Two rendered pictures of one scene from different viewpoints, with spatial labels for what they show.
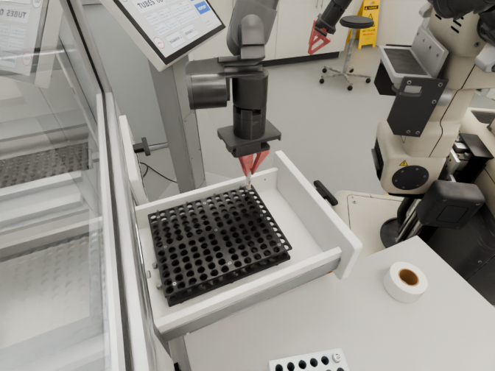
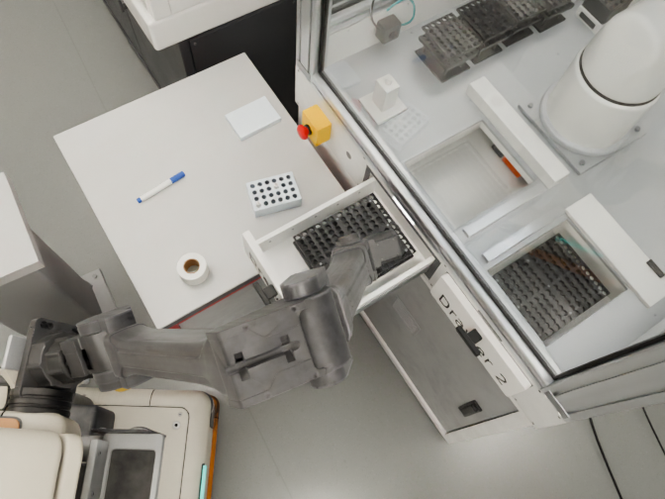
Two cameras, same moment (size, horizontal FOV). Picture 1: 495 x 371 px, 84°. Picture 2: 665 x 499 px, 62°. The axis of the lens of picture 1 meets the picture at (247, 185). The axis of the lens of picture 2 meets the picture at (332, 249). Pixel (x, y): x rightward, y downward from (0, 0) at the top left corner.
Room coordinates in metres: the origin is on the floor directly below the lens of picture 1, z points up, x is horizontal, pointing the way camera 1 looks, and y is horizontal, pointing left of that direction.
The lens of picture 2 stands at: (0.77, -0.15, 2.05)
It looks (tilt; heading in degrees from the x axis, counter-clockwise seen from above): 67 degrees down; 161
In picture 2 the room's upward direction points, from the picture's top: 10 degrees clockwise
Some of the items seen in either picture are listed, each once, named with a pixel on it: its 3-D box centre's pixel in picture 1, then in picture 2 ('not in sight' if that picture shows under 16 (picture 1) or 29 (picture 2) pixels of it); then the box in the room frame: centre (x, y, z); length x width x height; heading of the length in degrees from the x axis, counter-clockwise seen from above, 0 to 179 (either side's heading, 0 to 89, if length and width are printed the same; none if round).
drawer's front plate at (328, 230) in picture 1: (306, 207); (279, 291); (0.39, -0.13, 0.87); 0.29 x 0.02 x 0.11; 23
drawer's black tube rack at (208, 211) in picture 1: (217, 240); (353, 249); (0.31, 0.06, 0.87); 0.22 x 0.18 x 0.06; 113
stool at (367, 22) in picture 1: (347, 51); not in sight; (3.16, -1.09, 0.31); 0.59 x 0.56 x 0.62; 19
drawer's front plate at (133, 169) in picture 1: (133, 160); (477, 335); (0.55, 0.29, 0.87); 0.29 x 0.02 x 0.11; 23
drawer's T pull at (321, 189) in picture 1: (320, 193); (267, 293); (0.40, -0.15, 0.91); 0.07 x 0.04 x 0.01; 23
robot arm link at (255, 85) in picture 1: (246, 87); not in sight; (0.42, 0.00, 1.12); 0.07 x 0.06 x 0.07; 100
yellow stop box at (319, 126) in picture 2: not in sight; (315, 126); (-0.04, 0.02, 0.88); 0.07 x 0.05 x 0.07; 23
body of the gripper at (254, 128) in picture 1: (249, 121); not in sight; (0.42, 0.00, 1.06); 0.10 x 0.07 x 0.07; 114
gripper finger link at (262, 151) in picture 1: (245, 156); not in sight; (0.42, 0.00, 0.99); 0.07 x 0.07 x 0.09; 24
